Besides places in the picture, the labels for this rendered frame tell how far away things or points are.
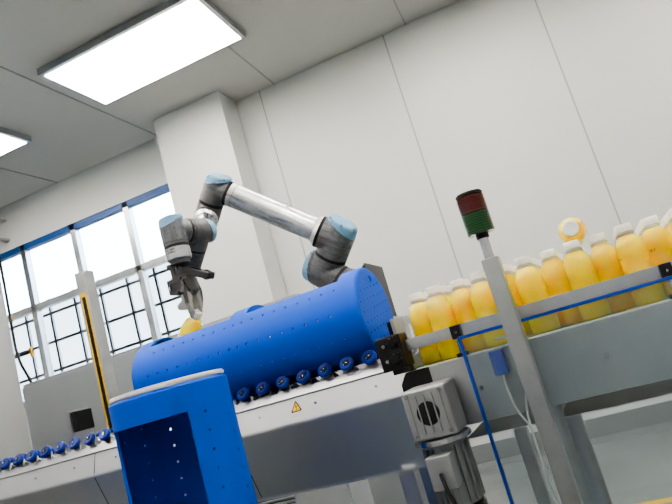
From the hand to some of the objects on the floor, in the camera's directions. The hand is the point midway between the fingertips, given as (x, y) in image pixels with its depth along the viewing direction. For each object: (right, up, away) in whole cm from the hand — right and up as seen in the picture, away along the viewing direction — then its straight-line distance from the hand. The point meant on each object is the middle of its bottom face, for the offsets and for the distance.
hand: (197, 313), depth 213 cm
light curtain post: (-22, -148, +38) cm, 155 cm away
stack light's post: (+114, -84, -94) cm, 170 cm away
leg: (+86, -100, -51) cm, 142 cm away
